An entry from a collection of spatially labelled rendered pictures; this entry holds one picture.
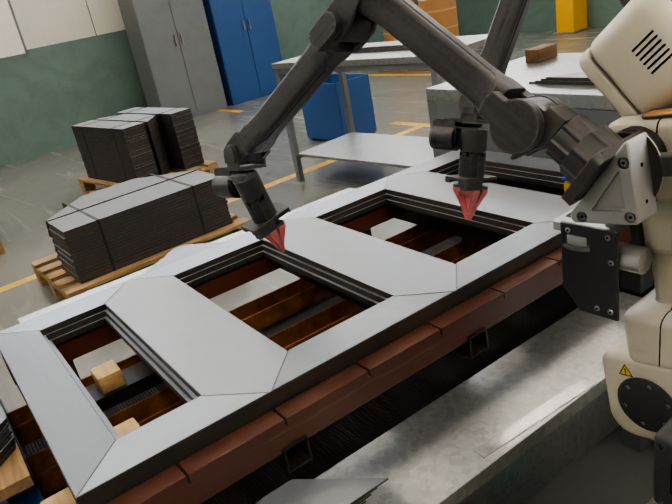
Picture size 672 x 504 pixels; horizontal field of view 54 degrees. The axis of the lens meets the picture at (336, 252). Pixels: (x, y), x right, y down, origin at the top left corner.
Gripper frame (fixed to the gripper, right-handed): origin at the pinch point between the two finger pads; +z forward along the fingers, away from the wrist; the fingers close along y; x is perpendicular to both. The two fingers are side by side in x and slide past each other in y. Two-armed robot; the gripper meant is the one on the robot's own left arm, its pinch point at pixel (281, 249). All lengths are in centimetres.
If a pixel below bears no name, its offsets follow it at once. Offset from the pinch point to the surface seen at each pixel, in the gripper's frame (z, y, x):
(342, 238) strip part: 12.5, -19.7, -7.7
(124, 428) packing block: 0, 50, 18
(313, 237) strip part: 11.5, -16.0, -15.7
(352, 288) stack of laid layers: 11.6, -5.7, 13.5
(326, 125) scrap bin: 138, -261, -400
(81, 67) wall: 38, -187, -811
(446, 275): 12.5, -18.9, 30.5
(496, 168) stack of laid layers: 29, -82, -12
